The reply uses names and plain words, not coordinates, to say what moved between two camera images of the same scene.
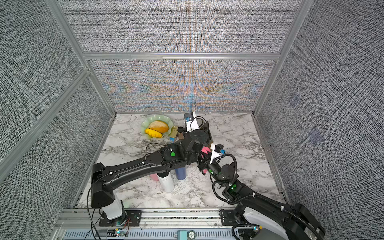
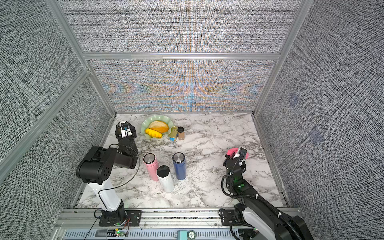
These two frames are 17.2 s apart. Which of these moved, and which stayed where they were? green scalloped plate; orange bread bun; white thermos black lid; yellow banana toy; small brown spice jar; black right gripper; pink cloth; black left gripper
Moved: black left gripper; pink cloth; black right gripper
Stayed: yellow banana toy; small brown spice jar; orange bread bun; white thermos black lid; green scalloped plate
